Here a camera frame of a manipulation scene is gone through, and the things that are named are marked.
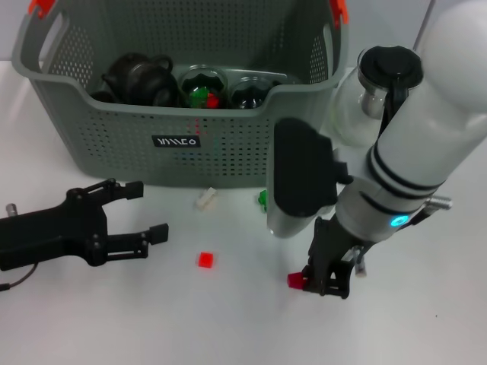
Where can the glass jar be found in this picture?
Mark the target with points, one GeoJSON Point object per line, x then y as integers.
{"type": "Point", "coordinates": [201, 78]}

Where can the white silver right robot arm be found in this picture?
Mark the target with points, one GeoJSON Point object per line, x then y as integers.
{"type": "Point", "coordinates": [426, 114]}

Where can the small red toy brick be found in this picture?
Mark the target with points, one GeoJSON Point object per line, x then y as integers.
{"type": "Point", "coordinates": [205, 260]}
{"type": "Point", "coordinates": [213, 101]}

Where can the black ceramic teapot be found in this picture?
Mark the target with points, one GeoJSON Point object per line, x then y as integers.
{"type": "Point", "coordinates": [129, 78]}

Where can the white toy brick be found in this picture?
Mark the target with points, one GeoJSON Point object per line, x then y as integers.
{"type": "Point", "coordinates": [205, 199]}

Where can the glass teacup black holder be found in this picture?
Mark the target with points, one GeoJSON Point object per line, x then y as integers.
{"type": "Point", "coordinates": [165, 98]}
{"type": "Point", "coordinates": [249, 97]}

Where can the small silver gripper plug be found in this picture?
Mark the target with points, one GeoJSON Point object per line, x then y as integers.
{"type": "Point", "coordinates": [360, 266]}

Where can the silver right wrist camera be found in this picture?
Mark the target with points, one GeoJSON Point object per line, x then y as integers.
{"type": "Point", "coordinates": [300, 171]}

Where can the green toy brick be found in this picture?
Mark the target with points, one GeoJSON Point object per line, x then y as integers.
{"type": "Point", "coordinates": [263, 198]}
{"type": "Point", "coordinates": [198, 97]}

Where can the long red toy piece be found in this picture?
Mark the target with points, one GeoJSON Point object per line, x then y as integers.
{"type": "Point", "coordinates": [294, 281]}

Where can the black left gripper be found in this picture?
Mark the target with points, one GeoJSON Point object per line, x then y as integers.
{"type": "Point", "coordinates": [49, 235]}

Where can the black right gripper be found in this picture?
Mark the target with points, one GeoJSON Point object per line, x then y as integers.
{"type": "Point", "coordinates": [331, 243]}

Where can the gray perforated storage bin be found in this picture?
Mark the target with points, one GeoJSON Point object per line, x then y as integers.
{"type": "Point", "coordinates": [190, 152]}

